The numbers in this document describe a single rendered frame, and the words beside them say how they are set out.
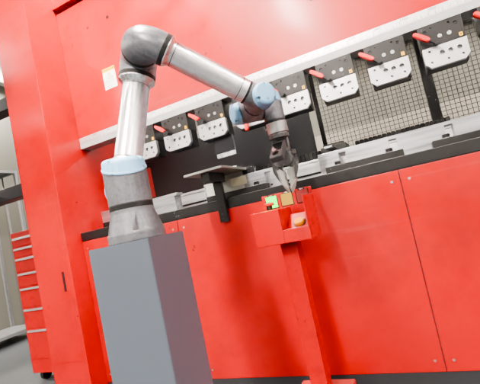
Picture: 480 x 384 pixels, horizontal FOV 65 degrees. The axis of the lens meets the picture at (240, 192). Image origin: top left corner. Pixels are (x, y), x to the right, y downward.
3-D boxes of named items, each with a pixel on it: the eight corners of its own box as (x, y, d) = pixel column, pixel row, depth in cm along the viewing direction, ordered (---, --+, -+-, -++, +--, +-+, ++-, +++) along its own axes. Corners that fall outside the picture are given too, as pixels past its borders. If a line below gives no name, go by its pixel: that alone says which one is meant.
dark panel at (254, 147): (160, 216, 258) (147, 154, 261) (161, 216, 260) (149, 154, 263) (323, 178, 214) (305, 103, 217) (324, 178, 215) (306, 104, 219)
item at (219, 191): (210, 225, 157) (200, 174, 158) (225, 221, 170) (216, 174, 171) (219, 222, 155) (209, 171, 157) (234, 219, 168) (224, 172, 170)
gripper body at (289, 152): (300, 164, 139) (292, 132, 139) (294, 164, 131) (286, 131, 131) (280, 169, 142) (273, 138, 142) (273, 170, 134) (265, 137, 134)
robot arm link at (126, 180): (107, 206, 95) (97, 153, 96) (108, 210, 108) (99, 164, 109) (155, 197, 99) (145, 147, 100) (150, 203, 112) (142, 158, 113)
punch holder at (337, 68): (322, 103, 159) (314, 65, 160) (326, 107, 167) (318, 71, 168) (359, 91, 153) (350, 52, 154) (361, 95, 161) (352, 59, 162)
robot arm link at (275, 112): (252, 97, 138) (273, 94, 140) (260, 127, 138) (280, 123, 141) (260, 91, 130) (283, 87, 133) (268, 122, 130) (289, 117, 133)
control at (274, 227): (257, 248, 134) (246, 198, 135) (271, 241, 148) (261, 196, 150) (312, 238, 126) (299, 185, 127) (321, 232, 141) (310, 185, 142)
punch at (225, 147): (216, 158, 183) (212, 139, 184) (219, 158, 185) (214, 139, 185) (235, 153, 179) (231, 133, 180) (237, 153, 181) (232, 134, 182)
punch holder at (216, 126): (200, 142, 182) (193, 108, 183) (209, 143, 190) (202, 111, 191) (228, 132, 176) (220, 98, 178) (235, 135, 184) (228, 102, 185)
